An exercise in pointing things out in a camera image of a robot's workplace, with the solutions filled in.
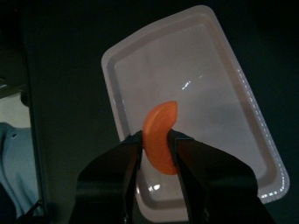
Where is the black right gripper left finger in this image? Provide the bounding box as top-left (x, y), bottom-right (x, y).
top-left (68, 129), bottom-right (145, 224)

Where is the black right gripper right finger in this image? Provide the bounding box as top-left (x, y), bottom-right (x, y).
top-left (166, 129), bottom-right (276, 224)

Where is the orange tangerine slice toy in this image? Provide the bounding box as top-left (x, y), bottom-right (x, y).
top-left (141, 100), bottom-right (181, 176)

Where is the pink rectangular plastic plate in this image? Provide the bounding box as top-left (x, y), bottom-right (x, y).
top-left (100, 4), bottom-right (290, 224)

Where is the light blue cloth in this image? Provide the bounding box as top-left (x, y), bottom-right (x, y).
top-left (0, 122), bottom-right (42, 218)

